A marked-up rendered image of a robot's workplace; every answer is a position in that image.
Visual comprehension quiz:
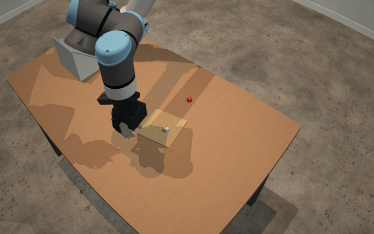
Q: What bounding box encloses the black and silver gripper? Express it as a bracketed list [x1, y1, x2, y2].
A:
[111, 91, 147, 139]

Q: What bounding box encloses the tan square mat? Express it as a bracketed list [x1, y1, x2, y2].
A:
[137, 108, 187, 148]

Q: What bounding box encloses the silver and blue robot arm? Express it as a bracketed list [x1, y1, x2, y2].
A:
[64, 0, 156, 105]

